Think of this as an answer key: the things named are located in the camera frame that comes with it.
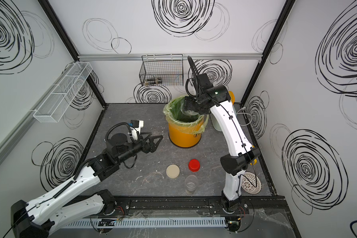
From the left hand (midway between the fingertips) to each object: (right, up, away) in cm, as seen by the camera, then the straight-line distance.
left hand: (157, 135), depth 69 cm
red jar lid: (+19, -20, +19) cm, 34 cm away
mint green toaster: (+34, +5, +27) cm, 44 cm away
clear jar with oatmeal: (+17, -28, +14) cm, 36 cm away
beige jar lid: (+6, -23, +16) cm, 29 cm away
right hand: (+16, +13, +4) cm, 22 cm away
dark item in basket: (-3, +31, +20) cm, 37 cm away
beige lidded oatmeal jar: (+15, +11, +3) cm, 18 cm away
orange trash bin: (+14, -2, +16) cm, 21 cm away
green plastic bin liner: (+10, +6, +8) cm, 15 cm away
